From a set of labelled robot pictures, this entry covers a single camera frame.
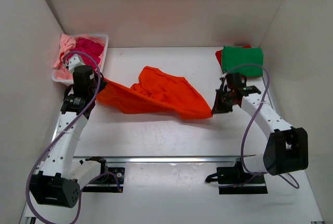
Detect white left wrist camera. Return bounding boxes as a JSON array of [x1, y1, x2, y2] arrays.
[[65, 54, 85, 74]]

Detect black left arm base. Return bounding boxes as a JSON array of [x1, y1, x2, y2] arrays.
[[79, 156, 125, 193]]

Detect magenta t-shirt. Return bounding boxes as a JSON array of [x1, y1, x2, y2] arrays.
[[71, 37, 104, 64]]

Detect folded red t-shirt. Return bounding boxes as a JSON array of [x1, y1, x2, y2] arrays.
[[215, 45, 262, 81]]

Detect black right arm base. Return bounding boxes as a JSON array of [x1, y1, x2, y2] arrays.
[[204, 158, 268, 195]]

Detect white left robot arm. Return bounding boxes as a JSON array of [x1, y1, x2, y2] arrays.
[[27, 65, 107, 208]]

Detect light pink t-shirt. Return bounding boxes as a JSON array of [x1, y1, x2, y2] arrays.
[[52, 34, 109, 85]]

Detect white plastic basket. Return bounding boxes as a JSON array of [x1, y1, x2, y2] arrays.
[[51, 33, 109, 87]]

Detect orange t-shirt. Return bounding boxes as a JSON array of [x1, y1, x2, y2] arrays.
[[97, 66, 212, 120]]

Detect folded green t-shirt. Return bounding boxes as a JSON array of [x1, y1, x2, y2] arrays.
[[221, 46, 264, 77]]

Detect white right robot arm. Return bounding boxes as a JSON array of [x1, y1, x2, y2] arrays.
[[212, 73, 309, 183]]

